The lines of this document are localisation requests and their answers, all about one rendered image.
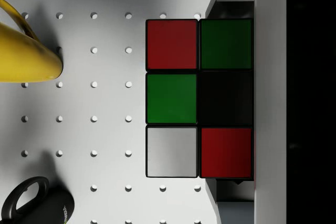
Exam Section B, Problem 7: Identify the puzzle cube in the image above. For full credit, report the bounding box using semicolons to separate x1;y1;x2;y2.
145;18;255;179

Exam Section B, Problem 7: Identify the black mug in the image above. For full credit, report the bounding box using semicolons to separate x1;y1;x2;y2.
0;176;76;224

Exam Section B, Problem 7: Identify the yellow mug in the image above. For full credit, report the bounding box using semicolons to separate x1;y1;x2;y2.
0;0;64;82

